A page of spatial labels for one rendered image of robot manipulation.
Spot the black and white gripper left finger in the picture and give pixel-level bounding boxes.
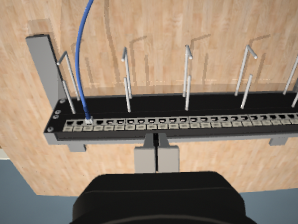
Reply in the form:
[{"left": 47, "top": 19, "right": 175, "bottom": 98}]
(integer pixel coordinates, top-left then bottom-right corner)
[{"left": 134, "top": 133, "right": 157, "bottom": 173}]

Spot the blue patch cable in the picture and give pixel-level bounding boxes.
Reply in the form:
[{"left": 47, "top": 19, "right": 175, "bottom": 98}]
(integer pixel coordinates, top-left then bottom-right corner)
[{"left": 75, "top": 0, "right": 94, "bottom": 112}]

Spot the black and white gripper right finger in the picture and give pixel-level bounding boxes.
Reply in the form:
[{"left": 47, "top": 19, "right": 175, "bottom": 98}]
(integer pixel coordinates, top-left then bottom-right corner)
[{"left": 156, "top": 133, "right": 180, "bottom": 173}]

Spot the black patch panel rack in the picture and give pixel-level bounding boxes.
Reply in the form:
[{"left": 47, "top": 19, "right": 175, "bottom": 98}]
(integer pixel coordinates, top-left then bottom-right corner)
[{"left": 25, "top": 34, "right": 298, "bottom": 152}]

